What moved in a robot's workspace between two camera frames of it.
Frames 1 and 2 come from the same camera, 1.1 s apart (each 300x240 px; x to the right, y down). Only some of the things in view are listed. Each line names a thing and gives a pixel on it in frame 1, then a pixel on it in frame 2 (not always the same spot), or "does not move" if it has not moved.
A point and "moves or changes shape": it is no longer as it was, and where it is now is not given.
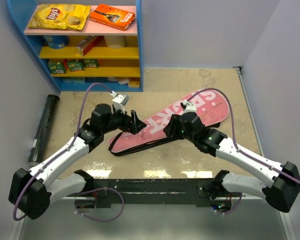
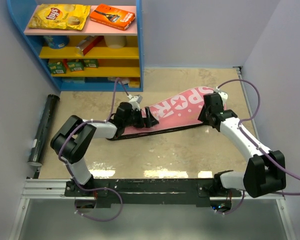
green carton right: (91, 63) does not move
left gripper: (129, 121) → (152, 121)
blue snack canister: (57, 41) does not move
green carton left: (57, 67) does not move
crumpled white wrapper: (121, 81) does not move
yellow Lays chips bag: (60, 16) does not move
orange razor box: (112, 17) does not move
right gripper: (171, 129) → (202, 117)
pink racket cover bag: (210, 104) moves or changes shape
